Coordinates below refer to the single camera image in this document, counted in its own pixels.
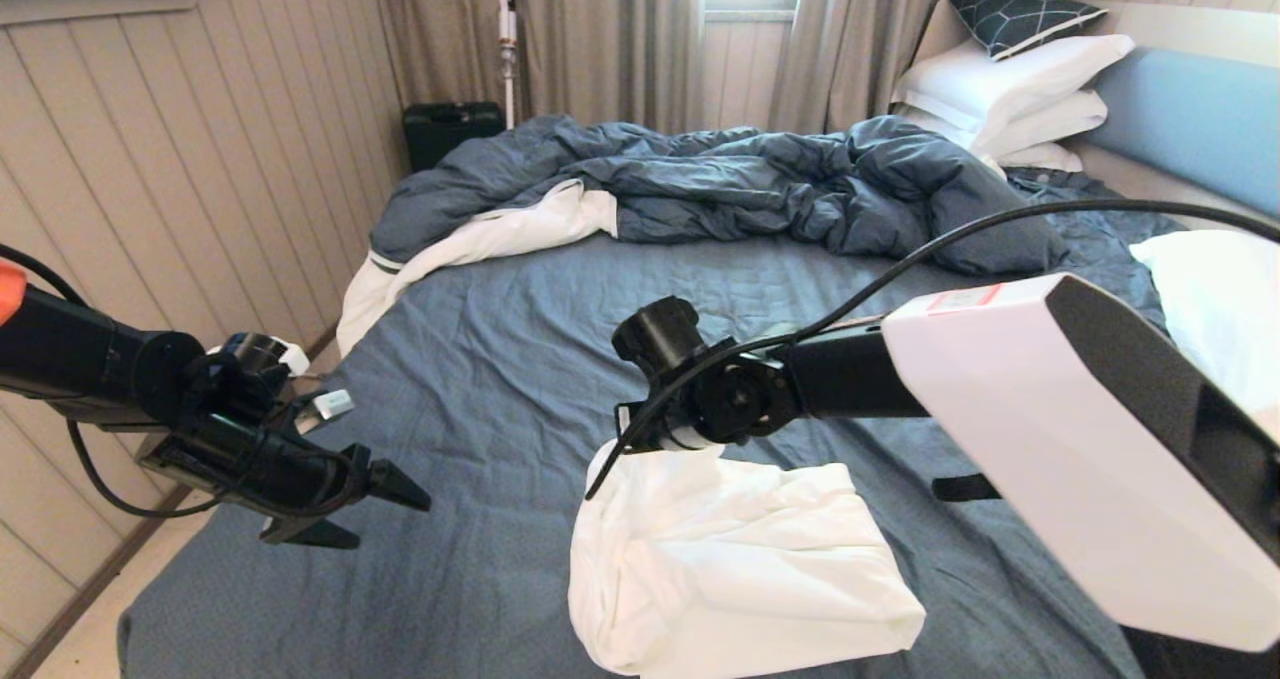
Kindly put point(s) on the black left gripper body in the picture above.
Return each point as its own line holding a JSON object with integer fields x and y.
{"x": 260, "y": 464}

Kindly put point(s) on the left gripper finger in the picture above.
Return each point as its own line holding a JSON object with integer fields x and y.
{"x": 398, "y": 487}
{"x": 312, "y": 536}

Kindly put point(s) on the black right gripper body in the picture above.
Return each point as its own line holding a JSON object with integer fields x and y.
{"x": 660, "y": 429}

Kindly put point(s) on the white T-shirt with blue print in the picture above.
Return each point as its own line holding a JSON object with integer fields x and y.
{"x": 720, "y": 559}

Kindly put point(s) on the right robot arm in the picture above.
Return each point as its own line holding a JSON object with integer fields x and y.
{"x": 1050, "y": 409}

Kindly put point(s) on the dark blue crumpled duvet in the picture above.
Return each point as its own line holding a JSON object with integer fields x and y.
{"x": 750, "y": 184}

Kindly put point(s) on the black hard case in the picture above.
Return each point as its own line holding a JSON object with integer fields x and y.
{"x": 450, "y": 131}

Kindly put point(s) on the wide beige curtain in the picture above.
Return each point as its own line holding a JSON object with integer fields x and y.
{"x": 600, "y": 44}

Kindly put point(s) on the white stick vacuum cleaner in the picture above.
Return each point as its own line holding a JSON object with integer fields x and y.
{"x": 508, "y": 54}

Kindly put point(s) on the narrow beige curtain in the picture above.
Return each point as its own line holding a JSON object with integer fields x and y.
{"x": 850, "y": 44}

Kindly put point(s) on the flat white stacked pillow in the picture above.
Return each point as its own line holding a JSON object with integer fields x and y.
{"x": 1045, "y": 154}

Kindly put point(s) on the large white stacked pillow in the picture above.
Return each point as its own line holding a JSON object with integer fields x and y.
{"x": 1005, "y": 77}

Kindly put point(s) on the dark geometric patterned cushion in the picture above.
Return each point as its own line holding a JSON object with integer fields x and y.
{"x": 1015, "y": 7}

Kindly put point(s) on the white loose pillow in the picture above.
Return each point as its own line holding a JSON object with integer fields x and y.
{"x": 1220, "y": 299}

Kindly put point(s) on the blue padded headboard cushion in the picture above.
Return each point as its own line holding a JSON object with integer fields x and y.
{"x": 1190, "y": 114}

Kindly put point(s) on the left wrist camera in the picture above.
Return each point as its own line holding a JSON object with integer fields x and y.
{"x": 335, "y": 404}

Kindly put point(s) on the beige headboard frame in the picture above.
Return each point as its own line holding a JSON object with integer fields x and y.
{"x": 1200, "y": 27}

